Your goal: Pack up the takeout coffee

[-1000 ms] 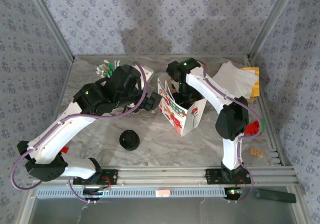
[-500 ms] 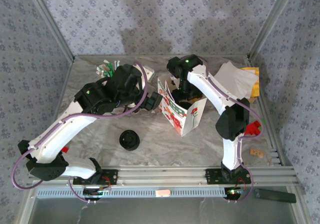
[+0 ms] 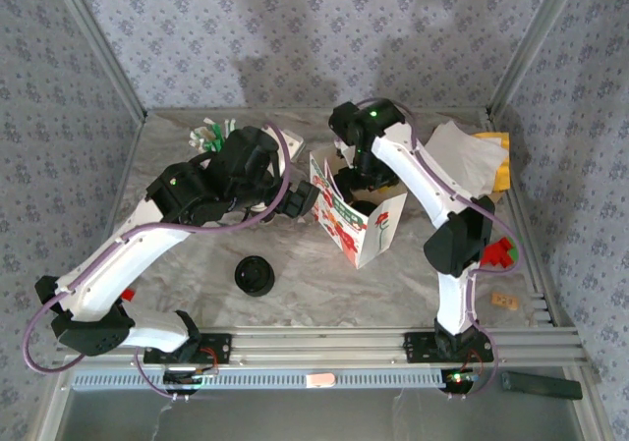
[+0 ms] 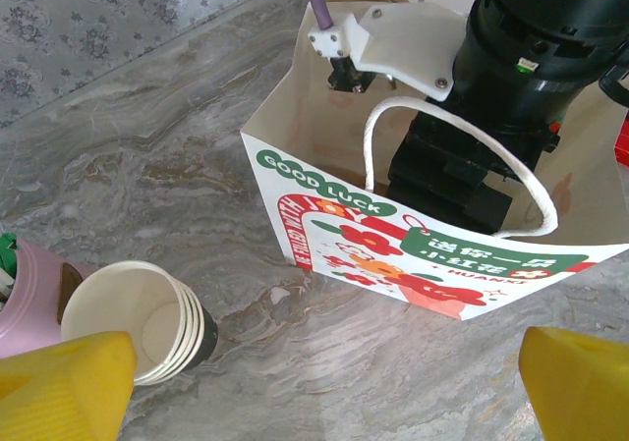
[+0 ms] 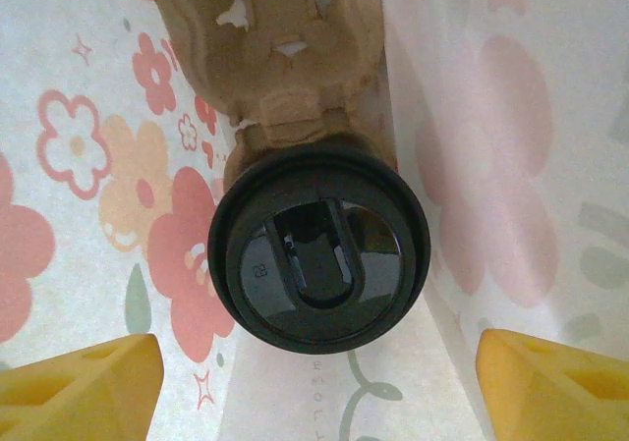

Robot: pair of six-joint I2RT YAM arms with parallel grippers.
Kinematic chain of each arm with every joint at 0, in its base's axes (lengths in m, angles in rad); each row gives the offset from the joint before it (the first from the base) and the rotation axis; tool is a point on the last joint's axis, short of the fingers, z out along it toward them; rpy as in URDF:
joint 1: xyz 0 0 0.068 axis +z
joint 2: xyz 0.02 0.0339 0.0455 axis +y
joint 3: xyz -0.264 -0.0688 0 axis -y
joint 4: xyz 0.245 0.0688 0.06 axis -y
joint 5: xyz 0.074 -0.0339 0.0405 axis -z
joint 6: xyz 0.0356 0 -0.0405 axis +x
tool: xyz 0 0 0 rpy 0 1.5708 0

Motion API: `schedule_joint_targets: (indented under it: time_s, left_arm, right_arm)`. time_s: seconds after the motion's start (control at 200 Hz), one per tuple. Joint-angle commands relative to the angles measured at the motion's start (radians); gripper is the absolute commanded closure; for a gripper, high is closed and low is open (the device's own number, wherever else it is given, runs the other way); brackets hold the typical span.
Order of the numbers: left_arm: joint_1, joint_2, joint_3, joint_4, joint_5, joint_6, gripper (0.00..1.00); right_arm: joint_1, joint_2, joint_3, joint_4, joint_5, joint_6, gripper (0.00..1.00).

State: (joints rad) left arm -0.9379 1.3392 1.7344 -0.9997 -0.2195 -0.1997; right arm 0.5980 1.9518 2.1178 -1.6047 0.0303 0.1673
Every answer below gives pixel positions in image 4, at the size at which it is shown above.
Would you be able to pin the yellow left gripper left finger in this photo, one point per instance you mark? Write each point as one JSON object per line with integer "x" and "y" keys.
{"x": 59, "y": 392}

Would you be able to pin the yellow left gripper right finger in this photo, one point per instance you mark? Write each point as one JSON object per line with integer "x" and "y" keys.
{"x": 585, "y": 392}

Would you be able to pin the nested white paper cups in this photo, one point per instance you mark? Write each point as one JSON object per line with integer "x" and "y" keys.
{"x": 113, "y": 303}

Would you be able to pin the printed paper takeout bag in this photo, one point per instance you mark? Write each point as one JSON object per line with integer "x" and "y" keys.
{"x": 393, "y": 259}

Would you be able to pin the pink stirrer holder cup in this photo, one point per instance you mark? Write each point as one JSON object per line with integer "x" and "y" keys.
{"x": 34, "y": 303}

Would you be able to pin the green and white wrapped straws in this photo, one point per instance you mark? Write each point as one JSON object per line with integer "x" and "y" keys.
{"x": 7, "y": 249}

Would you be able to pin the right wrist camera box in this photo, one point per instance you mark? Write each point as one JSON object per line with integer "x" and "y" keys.
{"x": 393, "y": 38}

